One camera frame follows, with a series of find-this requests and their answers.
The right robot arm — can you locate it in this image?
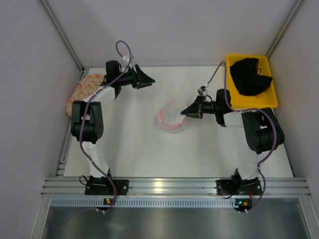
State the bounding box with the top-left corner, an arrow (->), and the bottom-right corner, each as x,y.
180,87 -> 285,187

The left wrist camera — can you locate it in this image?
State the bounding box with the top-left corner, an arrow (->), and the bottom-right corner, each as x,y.
122,55 -> 134,67

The orange patterned laundry bag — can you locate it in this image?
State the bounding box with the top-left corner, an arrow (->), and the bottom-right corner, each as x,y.
66,74 -> 104,117

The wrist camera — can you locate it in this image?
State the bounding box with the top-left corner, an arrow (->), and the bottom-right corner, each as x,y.
197,86 -> 208,96
122,55 -> 134,67

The purple cable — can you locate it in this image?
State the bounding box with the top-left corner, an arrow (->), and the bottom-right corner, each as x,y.
79,40 -> 133,214
203,62 -> 279,214

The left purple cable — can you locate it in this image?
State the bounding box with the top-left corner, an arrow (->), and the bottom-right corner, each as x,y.
79,40 -> 133,214

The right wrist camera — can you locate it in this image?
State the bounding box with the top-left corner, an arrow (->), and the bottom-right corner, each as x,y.
197,86 -> 208,96

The perforated cable duct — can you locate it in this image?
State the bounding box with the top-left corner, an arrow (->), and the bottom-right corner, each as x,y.
51,197 -> 239,208

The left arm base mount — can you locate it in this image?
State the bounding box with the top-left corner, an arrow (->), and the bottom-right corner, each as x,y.
85,177 -> 129,196

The yellow plastic tray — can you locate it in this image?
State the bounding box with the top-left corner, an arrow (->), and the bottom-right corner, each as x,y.
226,54 -> 278,109

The black bra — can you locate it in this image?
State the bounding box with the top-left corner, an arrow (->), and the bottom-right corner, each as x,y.
230,58 -> 273,96

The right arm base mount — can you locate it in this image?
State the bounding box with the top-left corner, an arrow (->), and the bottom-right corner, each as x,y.
216,178 -> 262,199

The aluminium frame rail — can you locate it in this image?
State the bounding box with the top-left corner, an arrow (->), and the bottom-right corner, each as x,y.
41,177 -> 311,198

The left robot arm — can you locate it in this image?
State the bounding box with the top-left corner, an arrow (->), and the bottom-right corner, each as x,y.
71,60 -> 155,178

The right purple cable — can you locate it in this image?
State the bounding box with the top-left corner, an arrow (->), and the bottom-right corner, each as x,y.
203,62 -> 279,214

